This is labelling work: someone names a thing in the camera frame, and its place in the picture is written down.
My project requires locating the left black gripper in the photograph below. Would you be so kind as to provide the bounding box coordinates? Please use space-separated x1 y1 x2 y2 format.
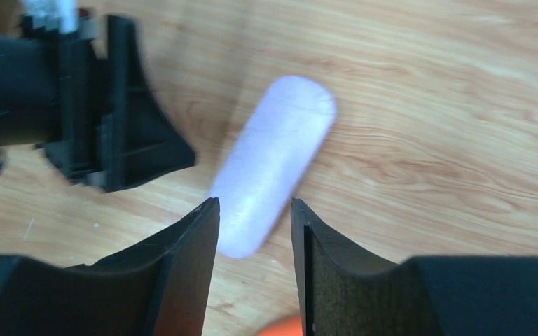
0 15 195 192

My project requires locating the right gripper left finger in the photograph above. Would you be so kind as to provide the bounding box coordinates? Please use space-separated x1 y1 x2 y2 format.
0 198 219 335

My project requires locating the orange cloth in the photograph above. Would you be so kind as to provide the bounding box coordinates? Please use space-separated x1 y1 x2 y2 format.
256 315 303 336

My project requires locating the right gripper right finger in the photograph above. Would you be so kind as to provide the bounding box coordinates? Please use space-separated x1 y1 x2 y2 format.
291 199 538 335

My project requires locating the pink glasses case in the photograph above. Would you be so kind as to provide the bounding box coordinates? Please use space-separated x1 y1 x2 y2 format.
208 76 337 258

